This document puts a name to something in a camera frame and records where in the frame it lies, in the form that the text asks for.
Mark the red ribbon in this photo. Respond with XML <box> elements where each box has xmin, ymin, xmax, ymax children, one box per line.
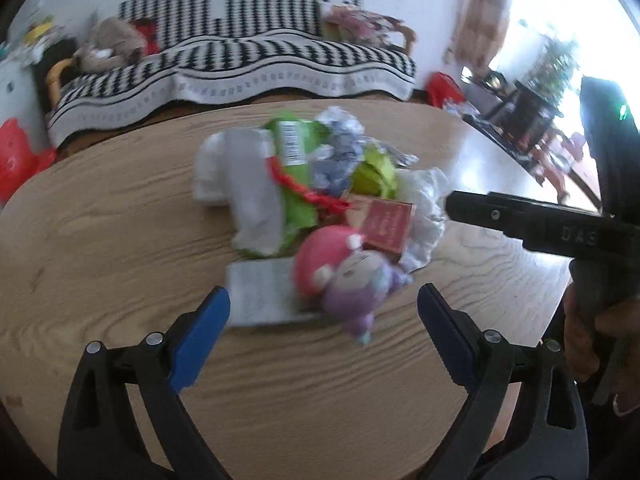
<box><xmin>267</xmin><ymin>156</ymin><xmax>350</xmax><ymax>214</ymax></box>

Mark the green carton box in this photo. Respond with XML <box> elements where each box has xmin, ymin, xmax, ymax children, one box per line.
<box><xmin>265</xmin><ymin>113</ymin><xmax>329</xmax><ymax>254</ymax></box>

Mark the brown plush toy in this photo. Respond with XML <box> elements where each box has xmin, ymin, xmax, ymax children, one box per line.
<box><xmin>74</xmin><ymin>18</ymin><xmax>146</xmax><ymax>74</ymax></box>

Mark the checked curtain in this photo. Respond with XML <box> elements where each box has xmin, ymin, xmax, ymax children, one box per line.
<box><xmin>447</xmin><ymin>0</ymin><xmax>512</xmax><ymax>75</ymax></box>

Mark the clear plastic bag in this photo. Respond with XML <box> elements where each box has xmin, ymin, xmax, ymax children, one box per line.
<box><xmin>396</xmin><ymin>167</ymin><xmax>450</xmax><ymax>273</ymax></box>

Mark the red cushion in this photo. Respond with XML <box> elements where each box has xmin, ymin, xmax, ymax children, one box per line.
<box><xmin>130</xmin><ymin>18</ymin><xmax>160</xmax><ymax>55</ymax></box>

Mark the dark side table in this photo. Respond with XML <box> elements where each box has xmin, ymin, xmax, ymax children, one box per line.
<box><xmin>462</xmin><ymin>81</ymin><xmax>564</xmax><ymax>162</ymax></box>

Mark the red plastic bag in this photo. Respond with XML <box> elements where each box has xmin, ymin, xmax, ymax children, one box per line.
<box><xmin>425</xmin><ymin>72</ymin><xmax>465</xmax><ymax>108</ymax></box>

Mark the pink purple plush toy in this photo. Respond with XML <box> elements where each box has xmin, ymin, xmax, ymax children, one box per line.
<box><xmin>293</xmin><ymin>226</ymin><xmax>411</xmax><ymax>344</ymax></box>

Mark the floral cushion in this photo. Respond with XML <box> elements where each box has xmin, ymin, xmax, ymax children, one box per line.
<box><xmin>319</xmin><ymin>1</ymin><xmax>407</xmax><ymax>47</ymax></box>

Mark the potted green plant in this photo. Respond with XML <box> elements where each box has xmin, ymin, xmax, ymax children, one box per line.
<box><xmin>524</xmin><ymin>39</ymin><xmax>578</xmax><ymax>106</ymax></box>

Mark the person's right hand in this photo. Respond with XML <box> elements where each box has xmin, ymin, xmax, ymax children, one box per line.
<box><xmin>562</xmin><ymin>283</ymin><xmax>639</xmax><ymax>415</ymax></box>

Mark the red cigarette box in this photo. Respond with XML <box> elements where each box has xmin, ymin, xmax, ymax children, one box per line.
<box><xmin>345</xmin><ymin>194</ymin><xmax>414</xmax><ymax>263</ymax></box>

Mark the black white striped sofa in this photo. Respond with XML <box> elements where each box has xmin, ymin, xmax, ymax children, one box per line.
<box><xmin>47</xmin><ymin>0</ymin><xmax>416</xmax><ymax>148</ymax></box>

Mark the silver foil wrapper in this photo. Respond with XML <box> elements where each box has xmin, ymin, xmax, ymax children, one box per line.
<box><xmin>307</xmin><ymin>106</ymin><xmax>419</xmax><ymax>197</ymax></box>

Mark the yellow green snack bag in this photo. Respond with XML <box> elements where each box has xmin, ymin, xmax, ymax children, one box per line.
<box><xmin>350</xmin><ymin>144</ymin><xmax>397</xmax><ymax>200</ymax></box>

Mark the white cabinet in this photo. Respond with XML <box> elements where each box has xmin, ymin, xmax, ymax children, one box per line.
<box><xmin>0</xmin><ymin>49</ymin><xmax>50</xmax><ymax>153</ymax></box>

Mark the white paper receipt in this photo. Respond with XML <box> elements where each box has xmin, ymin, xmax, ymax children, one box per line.
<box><xmin>226</xmin><ymin>258</ymin><xmax>321</xmax><ymax>328</ymax></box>

